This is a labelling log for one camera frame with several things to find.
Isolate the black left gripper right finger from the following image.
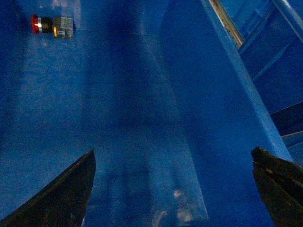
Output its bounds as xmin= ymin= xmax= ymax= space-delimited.
xmin=251 ymin=147 xmax=303 ymax=227

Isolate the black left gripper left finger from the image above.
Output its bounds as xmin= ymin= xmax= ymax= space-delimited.
xmin=0 ymin=150 xmax=96 ymax=227

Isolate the red mushroom push button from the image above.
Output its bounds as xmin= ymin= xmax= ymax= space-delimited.
xmin=30 ymin=14 xmax=74 ymax=39

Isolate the blue shelf bin left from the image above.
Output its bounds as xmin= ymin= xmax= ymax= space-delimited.
xmin=0 ymin=0 xmax=290 ymax=227

